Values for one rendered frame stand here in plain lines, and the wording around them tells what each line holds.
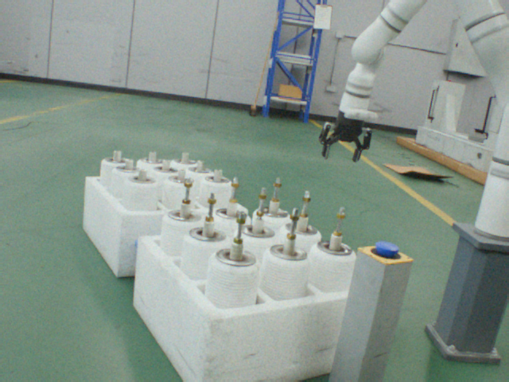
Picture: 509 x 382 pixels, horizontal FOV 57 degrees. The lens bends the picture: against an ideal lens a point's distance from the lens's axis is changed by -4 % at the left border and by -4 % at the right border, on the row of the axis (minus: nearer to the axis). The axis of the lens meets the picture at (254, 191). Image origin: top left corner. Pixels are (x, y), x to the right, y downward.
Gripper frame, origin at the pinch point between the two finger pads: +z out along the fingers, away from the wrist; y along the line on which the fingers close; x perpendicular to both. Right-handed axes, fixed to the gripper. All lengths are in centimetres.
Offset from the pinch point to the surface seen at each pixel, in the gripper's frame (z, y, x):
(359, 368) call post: 12, 14, 66
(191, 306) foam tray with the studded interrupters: 10, 44, 54
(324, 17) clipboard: 10, -152, -516
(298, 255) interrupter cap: 2, 24, 47
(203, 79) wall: 134, -13, -585
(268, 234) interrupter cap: 4.3, 27.1, 36.4
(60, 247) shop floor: 39, 77, -3
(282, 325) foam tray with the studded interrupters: 11, 27, 57
